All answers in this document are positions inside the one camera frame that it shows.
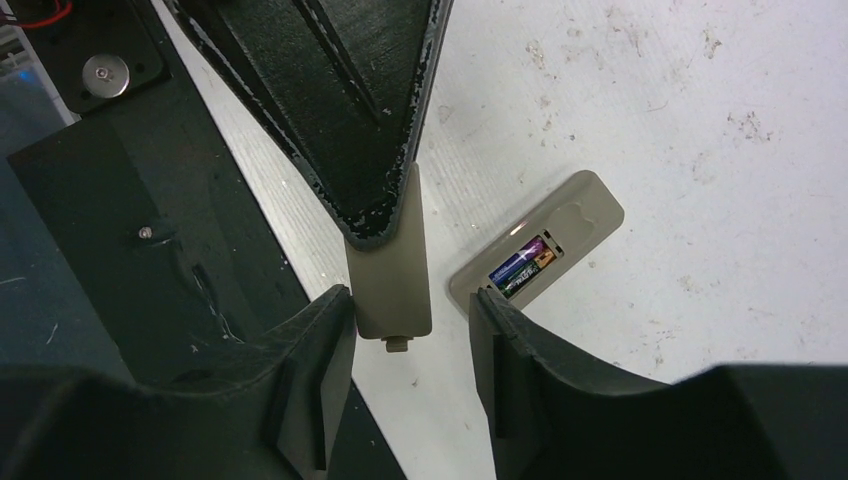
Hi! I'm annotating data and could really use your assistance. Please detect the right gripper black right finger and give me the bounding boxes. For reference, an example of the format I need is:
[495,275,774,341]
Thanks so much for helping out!
[469,289,847,479]

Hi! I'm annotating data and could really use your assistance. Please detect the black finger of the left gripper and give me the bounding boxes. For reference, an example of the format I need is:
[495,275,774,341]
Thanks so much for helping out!
[170,0,452,251]

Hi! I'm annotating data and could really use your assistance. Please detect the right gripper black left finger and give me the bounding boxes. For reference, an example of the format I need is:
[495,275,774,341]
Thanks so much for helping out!
[1,285,356,479]

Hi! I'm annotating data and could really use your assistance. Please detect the blue AAA battery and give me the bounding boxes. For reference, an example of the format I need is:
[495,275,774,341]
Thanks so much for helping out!
[489,236,547,285]

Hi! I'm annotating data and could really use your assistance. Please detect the beige battery cover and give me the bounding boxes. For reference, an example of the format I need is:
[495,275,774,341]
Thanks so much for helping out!
[345,163,433,353]

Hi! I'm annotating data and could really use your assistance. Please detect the beige remote control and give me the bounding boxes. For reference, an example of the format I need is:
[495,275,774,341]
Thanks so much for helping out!
[448,170,625,313]

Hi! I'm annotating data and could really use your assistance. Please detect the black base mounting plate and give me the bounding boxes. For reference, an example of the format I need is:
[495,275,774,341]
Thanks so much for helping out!
[2,1,402,479]

